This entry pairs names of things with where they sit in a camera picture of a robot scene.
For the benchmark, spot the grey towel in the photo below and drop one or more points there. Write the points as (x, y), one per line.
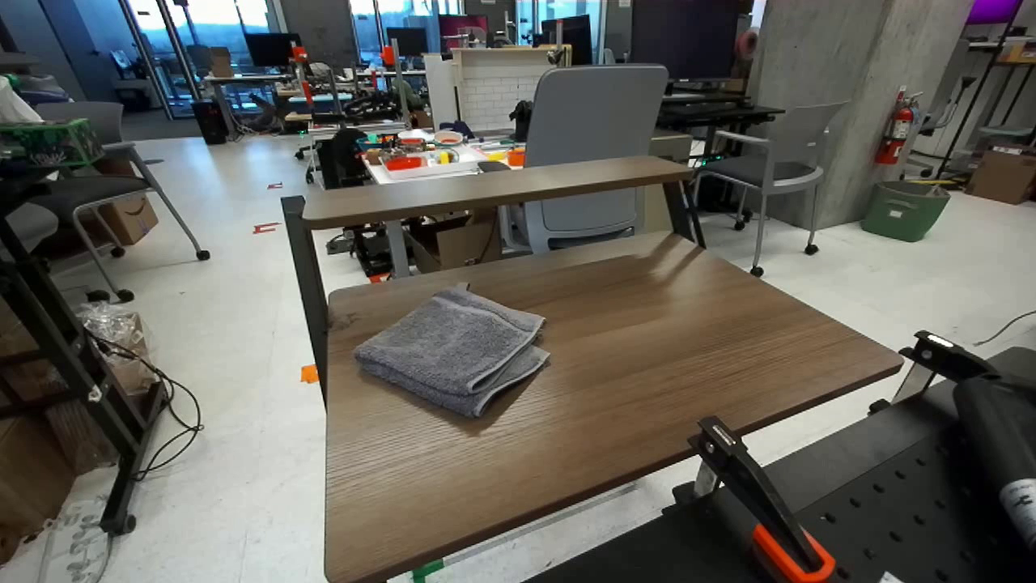
(456, 353)

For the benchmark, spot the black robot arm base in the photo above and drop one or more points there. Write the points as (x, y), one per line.
(994, 419)

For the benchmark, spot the cardboard box under table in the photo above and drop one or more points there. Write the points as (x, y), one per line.
(454, 240)

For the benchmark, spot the white cluttered work table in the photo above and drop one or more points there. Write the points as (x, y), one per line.
(428, 156)

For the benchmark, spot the grey office chair back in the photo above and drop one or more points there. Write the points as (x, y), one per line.
(579, 116)

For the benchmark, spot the black backpack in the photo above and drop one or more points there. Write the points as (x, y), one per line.
(341, 161)

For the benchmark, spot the wooden raised shelf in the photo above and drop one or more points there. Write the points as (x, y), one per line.
(467, 193)

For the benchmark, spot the black orange clamp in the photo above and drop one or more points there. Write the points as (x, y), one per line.
(784, 549)

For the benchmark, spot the grey chair with armrests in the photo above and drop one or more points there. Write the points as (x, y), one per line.
(784, 156)

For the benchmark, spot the black computer monitor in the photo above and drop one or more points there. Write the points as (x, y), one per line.
(273, 49)

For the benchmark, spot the green plastic basket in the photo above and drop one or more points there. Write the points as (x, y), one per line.
(904, 213)

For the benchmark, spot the red fire extinguisher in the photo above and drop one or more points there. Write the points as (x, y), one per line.
(899, 128)

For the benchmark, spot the black metal clamp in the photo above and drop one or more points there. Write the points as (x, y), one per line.
(933, 359)

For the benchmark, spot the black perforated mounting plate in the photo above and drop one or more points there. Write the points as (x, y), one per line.
(893, 496)

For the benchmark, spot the grey rolling chair left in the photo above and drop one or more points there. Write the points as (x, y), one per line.
(115, 173)

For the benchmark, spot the cardboard box right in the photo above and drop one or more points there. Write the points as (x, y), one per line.
(1003, 177)

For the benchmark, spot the black metal rack frame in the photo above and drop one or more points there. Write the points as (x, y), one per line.
(79, 365)

